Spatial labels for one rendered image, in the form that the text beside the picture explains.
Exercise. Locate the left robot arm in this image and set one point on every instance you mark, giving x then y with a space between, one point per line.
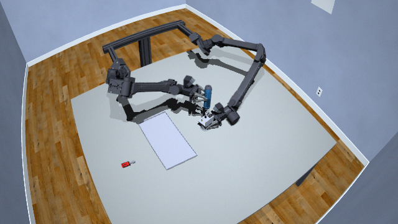
258 62

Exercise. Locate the red-handled nut driver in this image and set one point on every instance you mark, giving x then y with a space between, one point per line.
125 164

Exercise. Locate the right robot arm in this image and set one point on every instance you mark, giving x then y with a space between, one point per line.
126 86

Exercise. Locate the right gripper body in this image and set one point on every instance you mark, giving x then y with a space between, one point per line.
195 89

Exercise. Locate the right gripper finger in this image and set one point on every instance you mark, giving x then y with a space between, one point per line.
201 89
196 98

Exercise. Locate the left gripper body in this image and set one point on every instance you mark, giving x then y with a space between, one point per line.
216 117

